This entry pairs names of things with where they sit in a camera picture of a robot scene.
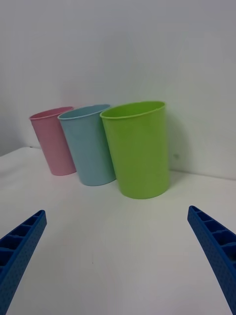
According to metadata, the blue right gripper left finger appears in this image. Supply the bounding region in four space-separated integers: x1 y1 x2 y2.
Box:
0 209 48 315

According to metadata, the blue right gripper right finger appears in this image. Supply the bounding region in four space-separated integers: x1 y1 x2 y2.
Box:
187 205 236 315

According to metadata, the pink plastic bin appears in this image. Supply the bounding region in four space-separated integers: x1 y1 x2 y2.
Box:
29 106 78 177

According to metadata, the pale blue plastic bin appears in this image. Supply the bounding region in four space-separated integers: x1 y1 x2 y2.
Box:
57 103 117 187

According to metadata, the green plastic bin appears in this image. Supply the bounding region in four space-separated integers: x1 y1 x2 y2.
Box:
99 100 172 200

